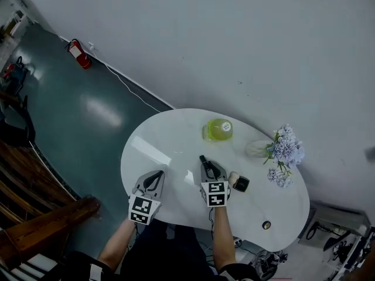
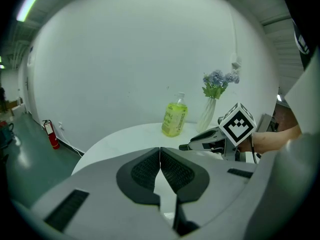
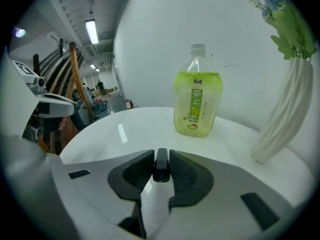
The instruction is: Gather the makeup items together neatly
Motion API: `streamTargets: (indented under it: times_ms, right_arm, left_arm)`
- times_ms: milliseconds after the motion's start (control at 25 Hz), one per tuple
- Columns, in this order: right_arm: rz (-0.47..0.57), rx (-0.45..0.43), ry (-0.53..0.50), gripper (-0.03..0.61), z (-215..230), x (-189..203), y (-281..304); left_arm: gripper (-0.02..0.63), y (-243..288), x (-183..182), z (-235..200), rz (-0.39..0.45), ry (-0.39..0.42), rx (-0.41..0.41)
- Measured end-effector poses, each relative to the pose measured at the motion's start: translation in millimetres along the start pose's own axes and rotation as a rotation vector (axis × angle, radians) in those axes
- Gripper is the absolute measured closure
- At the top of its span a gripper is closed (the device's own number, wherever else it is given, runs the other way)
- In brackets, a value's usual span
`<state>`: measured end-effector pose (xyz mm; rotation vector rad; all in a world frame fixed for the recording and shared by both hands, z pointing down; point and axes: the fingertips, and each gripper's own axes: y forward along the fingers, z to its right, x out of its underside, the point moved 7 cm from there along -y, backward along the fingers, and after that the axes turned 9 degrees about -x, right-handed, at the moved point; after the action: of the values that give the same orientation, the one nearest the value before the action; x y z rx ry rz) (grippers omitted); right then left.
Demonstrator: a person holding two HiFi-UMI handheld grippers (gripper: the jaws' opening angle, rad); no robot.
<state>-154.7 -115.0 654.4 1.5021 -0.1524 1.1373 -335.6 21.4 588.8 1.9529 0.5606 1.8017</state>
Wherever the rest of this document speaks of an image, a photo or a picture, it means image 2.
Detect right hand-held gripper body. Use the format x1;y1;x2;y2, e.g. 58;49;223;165
217;102;258;162

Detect red fire extinguisher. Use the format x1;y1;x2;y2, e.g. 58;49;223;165
41;119;61;150

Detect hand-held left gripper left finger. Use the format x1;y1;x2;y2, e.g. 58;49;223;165
31;146;177;240

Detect white wall switch box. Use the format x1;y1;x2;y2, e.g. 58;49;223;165
231;56;243;71

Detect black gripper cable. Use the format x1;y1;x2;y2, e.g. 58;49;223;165
250;136;260;165

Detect white wall cable conduit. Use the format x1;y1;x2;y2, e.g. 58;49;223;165
228;8;239;60

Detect person's right forearm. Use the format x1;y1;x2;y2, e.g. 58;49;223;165
239;125;302;155

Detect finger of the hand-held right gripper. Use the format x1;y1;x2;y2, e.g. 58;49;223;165
189;133;226;153
196;128;224;138

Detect blue artificial flowers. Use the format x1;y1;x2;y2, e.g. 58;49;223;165
201;69;241;100

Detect green drink bottle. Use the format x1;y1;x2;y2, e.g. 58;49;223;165
161;91;189;138

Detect white ribbed vase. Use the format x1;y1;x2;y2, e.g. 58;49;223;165
196;97;217;134

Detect grey shelf cabinet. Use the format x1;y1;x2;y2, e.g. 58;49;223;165
261;113;277;135

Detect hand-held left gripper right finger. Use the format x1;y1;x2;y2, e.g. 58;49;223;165
160;146;259;236

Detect white wall cable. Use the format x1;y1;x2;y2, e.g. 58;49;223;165
61;128;86;157

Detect white kidney-shaped table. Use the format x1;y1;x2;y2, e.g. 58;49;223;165
71;122;262;176

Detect dark floor cleaning machine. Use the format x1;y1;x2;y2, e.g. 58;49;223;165
0;120;15;147

